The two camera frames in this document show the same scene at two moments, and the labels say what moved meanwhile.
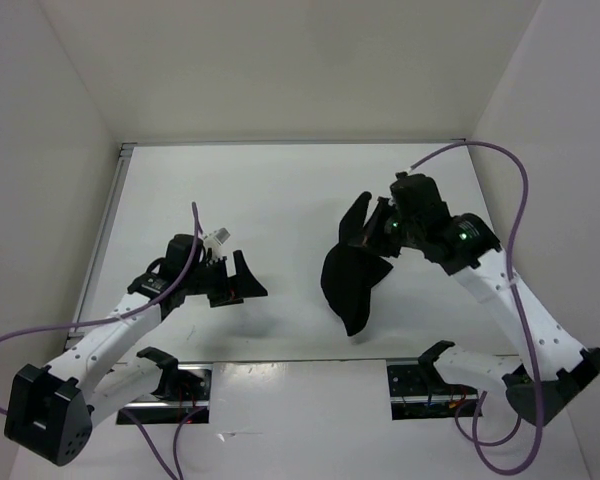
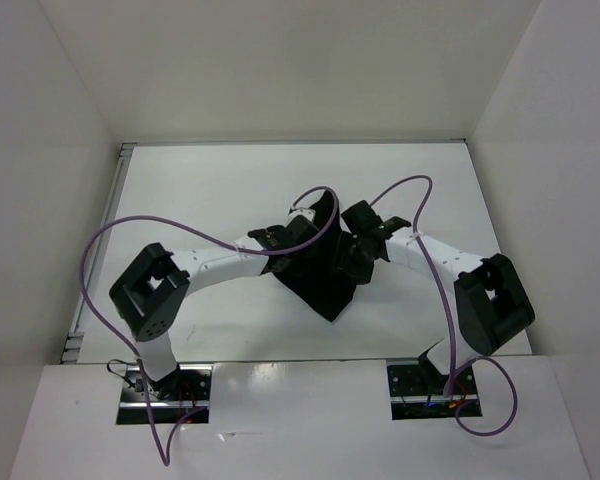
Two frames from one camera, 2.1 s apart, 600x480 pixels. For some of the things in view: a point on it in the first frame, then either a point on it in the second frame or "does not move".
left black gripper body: x=212 y=280 -> x=274 y=229
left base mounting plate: x=173 y=411 does not move
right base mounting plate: x=413 y=397 does not move
